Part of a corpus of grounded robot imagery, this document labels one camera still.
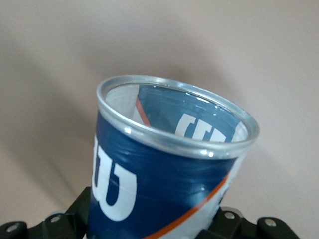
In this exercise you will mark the blue white Wilson tennis can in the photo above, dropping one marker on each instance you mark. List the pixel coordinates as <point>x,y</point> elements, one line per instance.
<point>159,184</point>

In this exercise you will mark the brown table mat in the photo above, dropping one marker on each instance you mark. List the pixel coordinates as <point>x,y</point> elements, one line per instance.
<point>49,74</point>

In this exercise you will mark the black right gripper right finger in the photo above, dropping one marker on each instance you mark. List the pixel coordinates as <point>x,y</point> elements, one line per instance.
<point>239,229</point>

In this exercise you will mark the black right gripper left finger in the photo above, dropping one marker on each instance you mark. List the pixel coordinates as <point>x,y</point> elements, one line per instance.
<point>67,226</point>

